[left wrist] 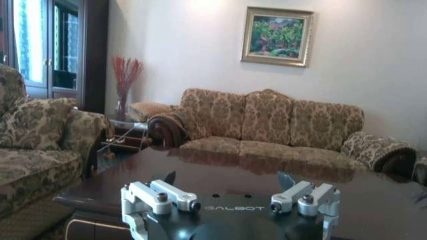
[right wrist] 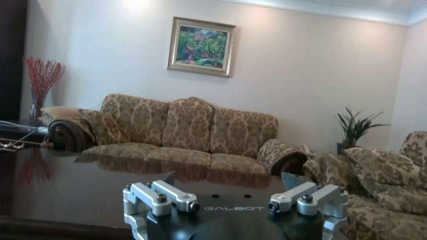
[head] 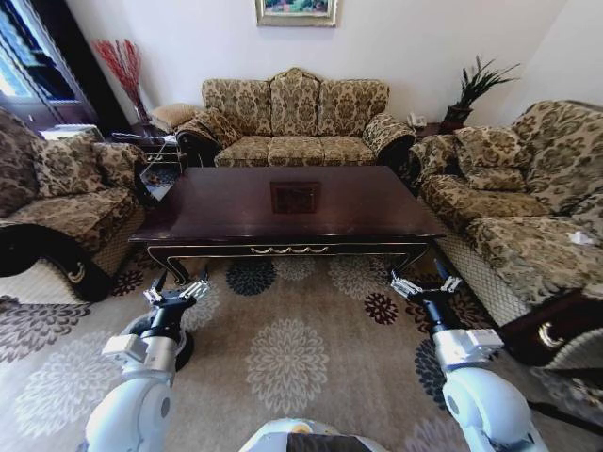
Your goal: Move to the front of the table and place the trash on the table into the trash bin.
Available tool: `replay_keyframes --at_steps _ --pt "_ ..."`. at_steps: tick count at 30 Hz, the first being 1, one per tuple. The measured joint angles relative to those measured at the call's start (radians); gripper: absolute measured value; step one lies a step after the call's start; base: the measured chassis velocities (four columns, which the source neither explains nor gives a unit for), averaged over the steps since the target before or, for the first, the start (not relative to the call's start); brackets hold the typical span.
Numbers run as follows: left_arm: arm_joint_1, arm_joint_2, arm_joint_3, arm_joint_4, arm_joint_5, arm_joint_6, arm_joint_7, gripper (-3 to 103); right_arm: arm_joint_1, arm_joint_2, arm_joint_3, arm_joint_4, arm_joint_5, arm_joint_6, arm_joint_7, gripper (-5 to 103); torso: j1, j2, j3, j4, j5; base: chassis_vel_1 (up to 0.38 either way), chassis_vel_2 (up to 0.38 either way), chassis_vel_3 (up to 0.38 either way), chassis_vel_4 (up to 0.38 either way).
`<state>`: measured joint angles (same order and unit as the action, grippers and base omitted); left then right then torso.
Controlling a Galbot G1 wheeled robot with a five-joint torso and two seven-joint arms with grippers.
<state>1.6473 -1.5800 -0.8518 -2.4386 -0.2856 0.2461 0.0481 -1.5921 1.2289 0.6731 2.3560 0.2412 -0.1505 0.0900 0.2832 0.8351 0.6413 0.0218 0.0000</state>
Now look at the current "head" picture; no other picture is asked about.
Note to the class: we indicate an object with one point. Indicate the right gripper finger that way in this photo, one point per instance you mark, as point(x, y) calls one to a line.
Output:
point(451, 285)
point(405, 287)

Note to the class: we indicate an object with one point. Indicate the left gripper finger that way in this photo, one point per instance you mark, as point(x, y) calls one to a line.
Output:
point(153, 295)
point(195, 288)

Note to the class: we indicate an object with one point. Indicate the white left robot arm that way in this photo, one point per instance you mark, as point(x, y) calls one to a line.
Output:
point(127, 409)

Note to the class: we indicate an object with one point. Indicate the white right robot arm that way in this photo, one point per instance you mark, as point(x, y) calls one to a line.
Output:
point(480, 405)

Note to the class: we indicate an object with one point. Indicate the two-seat floral sofa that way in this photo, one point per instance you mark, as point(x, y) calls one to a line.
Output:
point(527, 245)

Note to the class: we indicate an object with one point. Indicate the beige floral rug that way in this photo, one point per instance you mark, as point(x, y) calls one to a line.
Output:
point(292, 339)

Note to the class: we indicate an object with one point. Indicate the magazine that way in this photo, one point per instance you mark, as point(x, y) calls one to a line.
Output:
point(160, 183)

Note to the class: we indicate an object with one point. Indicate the floral armchair with black arm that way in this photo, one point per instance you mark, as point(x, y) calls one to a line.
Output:
point(70, 221)

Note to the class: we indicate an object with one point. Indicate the small floral cushion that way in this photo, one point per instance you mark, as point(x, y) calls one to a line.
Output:
point(497, 179)
point(115, 165)

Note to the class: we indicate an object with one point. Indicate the dark wooden coffee table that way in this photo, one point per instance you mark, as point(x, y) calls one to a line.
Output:
point(306, 216)

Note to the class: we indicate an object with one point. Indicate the glass side table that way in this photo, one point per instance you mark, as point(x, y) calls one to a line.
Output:
point(162, 160)

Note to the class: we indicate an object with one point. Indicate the crumpled white tissue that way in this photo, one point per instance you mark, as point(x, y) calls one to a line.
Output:
point(580, 238)

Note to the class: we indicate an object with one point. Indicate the large floral cushion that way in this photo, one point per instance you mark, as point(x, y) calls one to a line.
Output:
point(492, 148)
point(66, 167)

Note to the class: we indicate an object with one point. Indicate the white telephone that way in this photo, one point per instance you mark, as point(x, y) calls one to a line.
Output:
point(417, 120)

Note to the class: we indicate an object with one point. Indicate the dark plant pot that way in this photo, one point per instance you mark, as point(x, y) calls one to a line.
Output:
point(458, 114)

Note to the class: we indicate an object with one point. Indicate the plain tan cushion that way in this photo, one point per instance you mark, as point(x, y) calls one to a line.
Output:
point(174, 114)

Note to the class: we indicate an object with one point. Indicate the white robot front shell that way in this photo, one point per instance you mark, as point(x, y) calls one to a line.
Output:
point(306, 435)

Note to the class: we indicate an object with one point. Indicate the glass vase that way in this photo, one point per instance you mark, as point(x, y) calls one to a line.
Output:
point(141, 114)

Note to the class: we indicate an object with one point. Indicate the green potted plant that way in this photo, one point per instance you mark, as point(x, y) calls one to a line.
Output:
point(476, 82)

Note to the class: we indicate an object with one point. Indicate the three-seat floral sofa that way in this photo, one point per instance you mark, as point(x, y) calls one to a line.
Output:
point(294, 108)

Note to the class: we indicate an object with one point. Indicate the red decorative branches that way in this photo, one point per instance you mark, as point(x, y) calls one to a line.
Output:
point(122, 66)

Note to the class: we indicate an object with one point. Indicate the dark wooden glass cabinet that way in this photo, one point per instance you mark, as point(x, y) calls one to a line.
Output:
point(61, 61)

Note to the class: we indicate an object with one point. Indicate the framed landscape painting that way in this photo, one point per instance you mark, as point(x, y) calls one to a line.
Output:
point(297, 9)

